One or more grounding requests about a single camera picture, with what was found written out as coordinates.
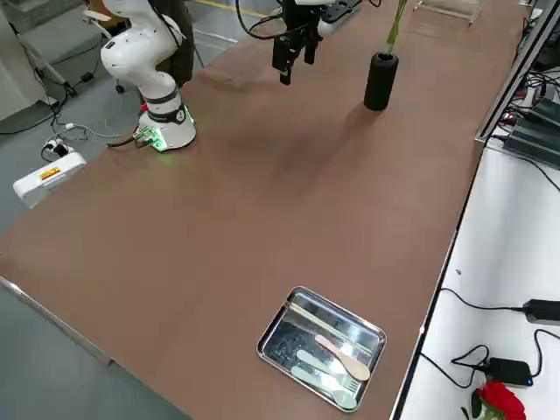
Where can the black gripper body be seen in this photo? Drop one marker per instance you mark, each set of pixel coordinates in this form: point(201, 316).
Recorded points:
point(302, 15)

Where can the black cylindrical vase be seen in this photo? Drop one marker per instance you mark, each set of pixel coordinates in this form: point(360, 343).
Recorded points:
point(378, 87)

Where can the red flower bouquet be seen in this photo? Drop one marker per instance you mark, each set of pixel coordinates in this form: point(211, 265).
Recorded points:
point(395, 26)

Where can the person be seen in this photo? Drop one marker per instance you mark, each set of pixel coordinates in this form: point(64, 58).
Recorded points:
point(181, 44)

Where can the office chair beige armrest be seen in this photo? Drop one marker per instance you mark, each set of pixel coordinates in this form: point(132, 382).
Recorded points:
point(97, 16)

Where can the black finned metal box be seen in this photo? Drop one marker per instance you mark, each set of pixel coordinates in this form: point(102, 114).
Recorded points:
point(534, 142)
point(544, 111)

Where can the white floor plug strip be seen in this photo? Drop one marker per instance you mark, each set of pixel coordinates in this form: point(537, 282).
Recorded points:
point(57, 148)

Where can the grey metal cabinet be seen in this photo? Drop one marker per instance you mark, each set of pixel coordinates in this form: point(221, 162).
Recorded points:
point(26, 87)

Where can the white box yellow label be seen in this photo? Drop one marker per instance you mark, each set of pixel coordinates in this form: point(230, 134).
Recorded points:
point(52, 175)

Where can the thin pale chopstick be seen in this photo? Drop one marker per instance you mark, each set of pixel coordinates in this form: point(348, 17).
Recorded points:
point(337, 324)
point(332, 328)

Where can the shiny metal tray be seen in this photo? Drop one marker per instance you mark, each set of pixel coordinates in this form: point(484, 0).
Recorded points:
point(284, 345)

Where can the light green fork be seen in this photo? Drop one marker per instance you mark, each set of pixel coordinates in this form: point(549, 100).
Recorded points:
point(310, 359)

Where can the wooden spoon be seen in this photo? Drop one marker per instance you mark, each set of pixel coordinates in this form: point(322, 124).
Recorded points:
point(354, 369)

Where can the light green spoon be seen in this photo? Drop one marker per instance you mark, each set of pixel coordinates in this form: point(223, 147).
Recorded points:
point(343, 398)

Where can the black desk power brick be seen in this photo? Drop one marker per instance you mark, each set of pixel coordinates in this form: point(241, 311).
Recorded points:
point(544, 311)

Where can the black device blue light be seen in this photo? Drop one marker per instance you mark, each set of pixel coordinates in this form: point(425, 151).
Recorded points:
point(509, 372)

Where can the single red rose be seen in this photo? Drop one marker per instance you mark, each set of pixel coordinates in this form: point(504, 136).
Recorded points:
point(503, 398)

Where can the aluminium frame post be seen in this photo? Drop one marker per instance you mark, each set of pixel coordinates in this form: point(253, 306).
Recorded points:
point(507, 87)

